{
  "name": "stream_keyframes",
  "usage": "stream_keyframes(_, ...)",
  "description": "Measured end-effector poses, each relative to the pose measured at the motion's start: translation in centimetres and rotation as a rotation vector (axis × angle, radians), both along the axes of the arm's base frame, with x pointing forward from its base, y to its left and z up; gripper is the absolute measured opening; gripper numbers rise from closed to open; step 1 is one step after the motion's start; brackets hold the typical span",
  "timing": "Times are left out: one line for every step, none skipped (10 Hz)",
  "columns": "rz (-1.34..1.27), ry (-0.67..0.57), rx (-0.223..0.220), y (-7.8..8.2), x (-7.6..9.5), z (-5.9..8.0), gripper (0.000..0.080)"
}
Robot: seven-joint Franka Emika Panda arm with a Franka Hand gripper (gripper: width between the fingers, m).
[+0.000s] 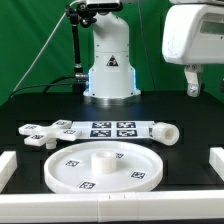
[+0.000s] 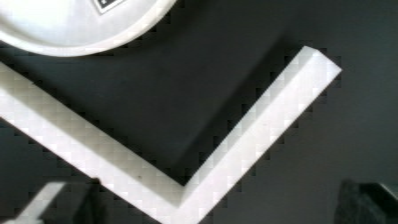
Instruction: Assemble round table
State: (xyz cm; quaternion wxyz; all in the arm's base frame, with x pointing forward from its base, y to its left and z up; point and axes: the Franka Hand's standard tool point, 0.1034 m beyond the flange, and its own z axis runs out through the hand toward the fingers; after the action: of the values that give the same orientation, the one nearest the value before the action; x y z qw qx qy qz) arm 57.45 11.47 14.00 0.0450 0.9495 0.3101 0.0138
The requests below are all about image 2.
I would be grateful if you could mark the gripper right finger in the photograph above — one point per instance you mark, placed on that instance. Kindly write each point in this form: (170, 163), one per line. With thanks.
(366, 203)

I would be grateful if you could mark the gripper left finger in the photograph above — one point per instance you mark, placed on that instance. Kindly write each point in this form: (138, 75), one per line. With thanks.
(28, 216)

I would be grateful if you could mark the white round table top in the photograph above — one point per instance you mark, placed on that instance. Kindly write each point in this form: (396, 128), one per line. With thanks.
(69, 28)

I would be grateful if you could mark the white U-shaped border fence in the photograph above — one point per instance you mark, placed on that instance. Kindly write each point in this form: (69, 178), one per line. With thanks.
(176, 203)

